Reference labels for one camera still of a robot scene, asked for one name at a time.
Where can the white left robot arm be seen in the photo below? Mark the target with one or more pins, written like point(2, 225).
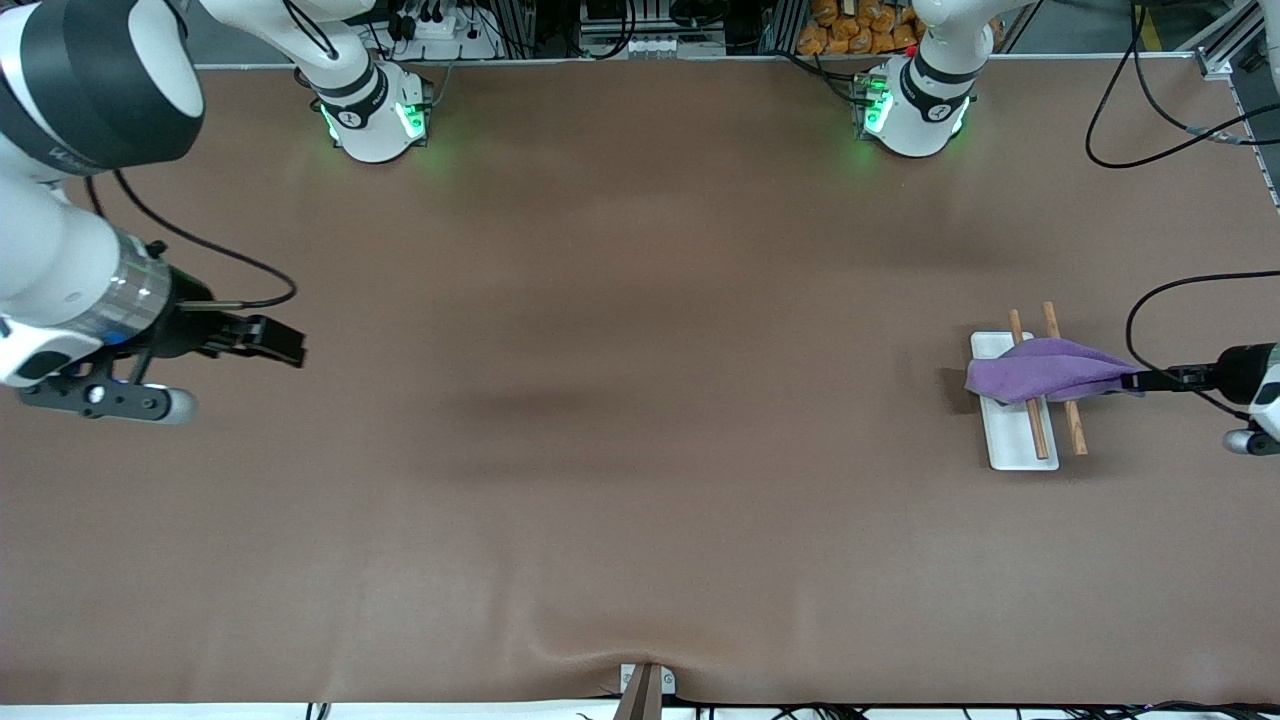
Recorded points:
point(930, 90)

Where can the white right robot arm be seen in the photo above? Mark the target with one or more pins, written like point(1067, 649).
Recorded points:
point(60, 240)

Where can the brown table cover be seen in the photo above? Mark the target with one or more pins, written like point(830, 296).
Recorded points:
point(640, 400)

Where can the white power strip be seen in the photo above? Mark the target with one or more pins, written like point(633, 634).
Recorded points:
point(445, 35)

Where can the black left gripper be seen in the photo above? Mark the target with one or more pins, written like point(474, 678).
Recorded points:
point(1240, 372)

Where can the aluminium frame post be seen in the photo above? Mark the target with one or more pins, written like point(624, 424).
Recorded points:
point(1228, 40)

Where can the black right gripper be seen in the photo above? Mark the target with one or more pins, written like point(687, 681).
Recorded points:
point(187, 328)

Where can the purple towel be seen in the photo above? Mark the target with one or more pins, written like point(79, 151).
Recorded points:
point(1045, 372)

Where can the metal clamp bracket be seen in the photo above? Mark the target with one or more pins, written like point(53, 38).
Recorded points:
point(642, 695)

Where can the orange snack bags pile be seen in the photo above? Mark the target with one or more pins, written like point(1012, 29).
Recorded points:
point(850, 35)

